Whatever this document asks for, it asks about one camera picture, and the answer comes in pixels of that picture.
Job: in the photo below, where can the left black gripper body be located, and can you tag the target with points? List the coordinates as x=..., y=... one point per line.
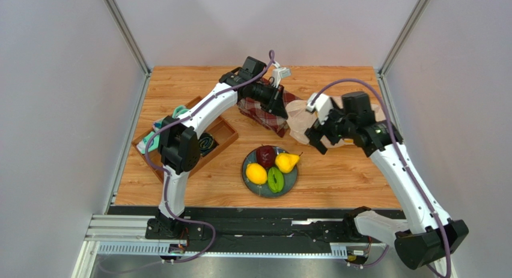
x=268, y=96

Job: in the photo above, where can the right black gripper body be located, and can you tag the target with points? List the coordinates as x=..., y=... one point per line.
x=324, y=131

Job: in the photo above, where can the translucent plastic bag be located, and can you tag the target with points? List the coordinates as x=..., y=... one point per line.
x=299, y=120

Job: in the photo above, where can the yellow fake pear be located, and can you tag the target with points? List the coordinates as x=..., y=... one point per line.
x=286, y=162

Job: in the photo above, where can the dark red fake fruit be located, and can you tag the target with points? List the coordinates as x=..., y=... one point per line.
x=266, y=156

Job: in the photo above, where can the green fake fruit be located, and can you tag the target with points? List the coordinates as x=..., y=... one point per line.
x=275, y=180

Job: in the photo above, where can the yellow fake fruit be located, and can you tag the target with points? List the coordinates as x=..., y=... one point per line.
x=256, y=174

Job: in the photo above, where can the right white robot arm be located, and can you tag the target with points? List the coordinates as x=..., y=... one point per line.
x=428, y=233

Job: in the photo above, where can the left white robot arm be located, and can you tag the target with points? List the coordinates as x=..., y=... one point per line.
x=179, y=137

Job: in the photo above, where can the red plaid cloth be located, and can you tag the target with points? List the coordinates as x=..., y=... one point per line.
x=252, y=109

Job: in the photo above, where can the blue ceramic plate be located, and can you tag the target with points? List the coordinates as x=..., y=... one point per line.
x=264, y=191

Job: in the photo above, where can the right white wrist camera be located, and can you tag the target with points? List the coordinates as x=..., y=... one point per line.
x=319, y=104

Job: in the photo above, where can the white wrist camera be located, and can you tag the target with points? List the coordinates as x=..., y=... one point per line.
x=319, y=104
x=278, y=74

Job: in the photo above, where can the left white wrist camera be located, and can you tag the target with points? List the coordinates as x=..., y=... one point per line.
x=278, y=74

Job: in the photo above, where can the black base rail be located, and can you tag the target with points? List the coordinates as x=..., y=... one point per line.
x=254, y=230

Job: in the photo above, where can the aluminium frame rail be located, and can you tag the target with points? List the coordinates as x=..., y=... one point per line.
x=125, y=235

